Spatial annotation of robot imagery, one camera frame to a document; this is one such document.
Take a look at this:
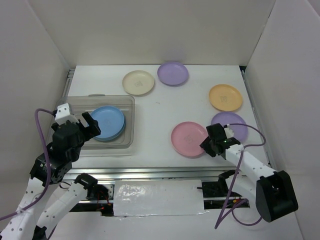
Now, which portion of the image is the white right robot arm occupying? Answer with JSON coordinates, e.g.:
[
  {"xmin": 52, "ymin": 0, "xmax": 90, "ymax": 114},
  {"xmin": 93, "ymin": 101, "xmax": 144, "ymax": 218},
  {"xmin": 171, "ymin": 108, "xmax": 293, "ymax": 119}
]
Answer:
[{"xmin": 200, "ymin": 123, "xmax": 299, "ymax": 223}]

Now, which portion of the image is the orange plate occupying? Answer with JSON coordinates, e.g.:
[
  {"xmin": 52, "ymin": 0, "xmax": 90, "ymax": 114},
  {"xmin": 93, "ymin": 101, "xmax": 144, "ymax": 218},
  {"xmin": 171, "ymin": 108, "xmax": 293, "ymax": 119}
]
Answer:
[{"xmin": 208, "ymin": 84, "xmax": 243, "ymax": 112}]

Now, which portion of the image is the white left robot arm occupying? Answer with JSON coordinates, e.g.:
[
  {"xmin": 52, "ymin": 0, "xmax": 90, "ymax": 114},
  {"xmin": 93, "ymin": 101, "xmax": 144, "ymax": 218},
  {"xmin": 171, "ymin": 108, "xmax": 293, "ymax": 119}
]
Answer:
[{"xmin": 0, "ymin": 108, "xmax": 108, "ymax": 240}]

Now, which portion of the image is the aluminium rail frame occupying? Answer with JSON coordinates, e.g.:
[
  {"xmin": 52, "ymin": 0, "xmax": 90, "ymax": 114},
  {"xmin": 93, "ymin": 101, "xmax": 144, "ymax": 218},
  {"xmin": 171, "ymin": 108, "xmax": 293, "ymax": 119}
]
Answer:
[{"xmin": 65, "ymin": 65, "xmax": 269, "ymax": 180}]

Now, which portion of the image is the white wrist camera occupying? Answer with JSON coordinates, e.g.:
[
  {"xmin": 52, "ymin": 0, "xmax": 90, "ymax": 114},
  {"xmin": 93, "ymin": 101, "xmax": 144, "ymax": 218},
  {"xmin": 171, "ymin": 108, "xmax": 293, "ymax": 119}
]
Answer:
[
  {"xmin": 54, "ymin": 103, "xmax": 79, "ymax": 126},
  {"xmin": 223, "ymin": 124, "xmax": 235, "ymax": 139}
]

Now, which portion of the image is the pink plate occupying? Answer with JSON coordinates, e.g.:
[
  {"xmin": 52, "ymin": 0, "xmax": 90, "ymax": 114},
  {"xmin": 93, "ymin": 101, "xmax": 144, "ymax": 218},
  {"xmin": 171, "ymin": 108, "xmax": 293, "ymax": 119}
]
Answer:
[{"xmin": 170, "ymin": 121, "xmax": 208, "ymax": 158}]

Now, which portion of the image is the purple plate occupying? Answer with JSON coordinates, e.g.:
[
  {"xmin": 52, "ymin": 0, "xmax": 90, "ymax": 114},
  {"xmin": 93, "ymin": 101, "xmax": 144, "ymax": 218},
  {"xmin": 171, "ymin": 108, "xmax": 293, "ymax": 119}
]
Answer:
[
  {"xmin": 157, "ymin": 61, "xmax": 189, "ymax": 86},
  {"xmin": 211, "ymin": 111, "xmax": 248, "ymax": 142}
]

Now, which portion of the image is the clear plastic bin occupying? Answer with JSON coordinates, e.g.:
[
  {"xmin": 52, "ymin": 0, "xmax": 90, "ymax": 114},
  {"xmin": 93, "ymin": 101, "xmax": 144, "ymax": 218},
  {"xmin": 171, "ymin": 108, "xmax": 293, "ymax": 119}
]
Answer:
[{"xmin": 56, "ymin": 95, "xmax": 135, "ymax": 153}]

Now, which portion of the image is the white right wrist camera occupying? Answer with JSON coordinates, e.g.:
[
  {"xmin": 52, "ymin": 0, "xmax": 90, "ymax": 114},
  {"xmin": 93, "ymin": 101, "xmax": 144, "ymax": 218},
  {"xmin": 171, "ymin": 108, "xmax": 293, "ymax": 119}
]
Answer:
[{"xmin": 223, "ymin": 124, "xmax": 235, "ymax": 139}]

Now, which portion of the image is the blue plate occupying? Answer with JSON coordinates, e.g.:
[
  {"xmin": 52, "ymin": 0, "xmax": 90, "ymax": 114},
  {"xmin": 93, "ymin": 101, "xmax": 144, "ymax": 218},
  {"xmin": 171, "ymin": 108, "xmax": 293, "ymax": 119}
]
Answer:
[{"xmin": 90, "ymin": 105, "xmax": 126, "ymax": 142}]

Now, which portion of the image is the cream plate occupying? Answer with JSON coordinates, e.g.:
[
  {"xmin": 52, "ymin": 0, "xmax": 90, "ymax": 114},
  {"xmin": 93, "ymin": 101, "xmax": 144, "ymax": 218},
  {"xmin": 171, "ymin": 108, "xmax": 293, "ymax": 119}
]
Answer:
[{"xmin": 122, "ymin": 70, "xmax": 155, "ymax": 96}]

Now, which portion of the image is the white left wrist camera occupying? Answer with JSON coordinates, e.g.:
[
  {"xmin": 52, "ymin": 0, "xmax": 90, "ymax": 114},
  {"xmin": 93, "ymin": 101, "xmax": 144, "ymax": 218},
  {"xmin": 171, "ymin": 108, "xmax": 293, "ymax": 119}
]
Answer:
[{"xmin": 54, "ymin": 103, "xmax": 79, "ymax": 126}]

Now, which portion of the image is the white cover panel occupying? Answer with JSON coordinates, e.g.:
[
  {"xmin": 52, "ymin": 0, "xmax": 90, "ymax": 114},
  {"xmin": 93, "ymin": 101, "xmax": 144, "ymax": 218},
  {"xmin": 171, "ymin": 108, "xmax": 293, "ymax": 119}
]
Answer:
[{"xmin": 113, "ymin": 180, "xmax": 205, "ymax": 217}]

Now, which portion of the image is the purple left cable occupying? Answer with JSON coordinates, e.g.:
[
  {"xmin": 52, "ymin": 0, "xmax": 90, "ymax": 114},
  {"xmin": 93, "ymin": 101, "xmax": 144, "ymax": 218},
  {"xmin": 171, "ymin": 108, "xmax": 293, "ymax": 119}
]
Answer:
[{"xmin": 0, "ymin": 108, "xmax": 60, "ymax": 240}]

